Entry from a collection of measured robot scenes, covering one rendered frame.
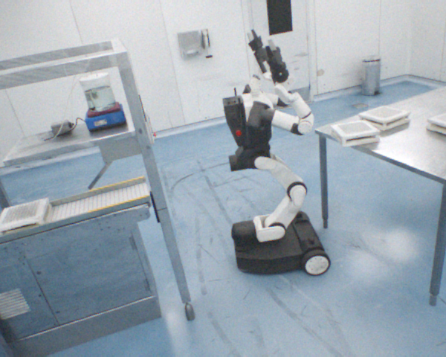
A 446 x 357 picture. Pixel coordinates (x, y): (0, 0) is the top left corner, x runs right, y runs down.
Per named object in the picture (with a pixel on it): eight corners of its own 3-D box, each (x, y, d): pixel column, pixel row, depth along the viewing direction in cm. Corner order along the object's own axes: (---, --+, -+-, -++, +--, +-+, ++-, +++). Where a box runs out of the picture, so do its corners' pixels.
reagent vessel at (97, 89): (117, 101, 204) (107, 67, 196) (117, 108, 191) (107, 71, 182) (89, 108, 201) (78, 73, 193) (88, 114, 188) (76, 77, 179)
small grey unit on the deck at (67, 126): (76, 128, 201) (73, 117, 199) (76, 132, 195) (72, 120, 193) (54, 133, 199) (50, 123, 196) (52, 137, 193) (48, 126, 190)
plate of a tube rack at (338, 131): (364, 122, 256) (364, 119, 255) (380, 134, 234) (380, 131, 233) (330, 128, 256) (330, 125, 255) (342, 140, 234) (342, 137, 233)
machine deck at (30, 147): (131, 118, 217) (130, 112, 215) (137, 137, 184) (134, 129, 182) (21, 143, 205) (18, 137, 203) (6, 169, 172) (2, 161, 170)
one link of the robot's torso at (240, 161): (231, 175, 247) (227, 151, 239) (230, 167, 258) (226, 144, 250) (272, 168, 246) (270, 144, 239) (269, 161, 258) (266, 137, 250)
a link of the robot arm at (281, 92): (278, 85, 194) (292, 105, 198) (288, 75, 196) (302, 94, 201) (271, 88, 199) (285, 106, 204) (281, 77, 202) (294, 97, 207)
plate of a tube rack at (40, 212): (49, 200, 216) (47, 196, 215) (42, 220, 195) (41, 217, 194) (5, 211, 212) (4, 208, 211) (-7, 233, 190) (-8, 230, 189)
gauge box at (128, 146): (140, 148, 225) (131, 117, 217) (141, 153, 216) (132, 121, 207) (103, 157, 221) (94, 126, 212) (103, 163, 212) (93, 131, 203)
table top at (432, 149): (453, 87, 322) (454, 82, 321) (618, 111, 230) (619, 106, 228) (314, 133, 275) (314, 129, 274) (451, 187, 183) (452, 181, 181)
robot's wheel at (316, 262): (297, 270, 258) (313, 250, 251) (295, 265, 262) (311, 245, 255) (320, 280, 263) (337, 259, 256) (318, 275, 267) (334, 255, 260)
